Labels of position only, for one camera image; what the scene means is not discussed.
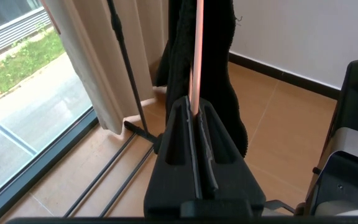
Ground beige curtain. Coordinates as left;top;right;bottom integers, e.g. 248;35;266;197
44;0;170;135

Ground black shorts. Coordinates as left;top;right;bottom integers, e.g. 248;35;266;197
155;0;249;158

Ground black clothes rack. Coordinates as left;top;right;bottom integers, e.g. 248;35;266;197
63;0;164;218

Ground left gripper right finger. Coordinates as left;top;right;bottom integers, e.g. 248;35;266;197
197;98;266;218

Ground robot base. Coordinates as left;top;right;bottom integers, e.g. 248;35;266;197
295;58;358;217

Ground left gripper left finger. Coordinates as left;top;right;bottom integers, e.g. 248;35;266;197
144;95;203;218

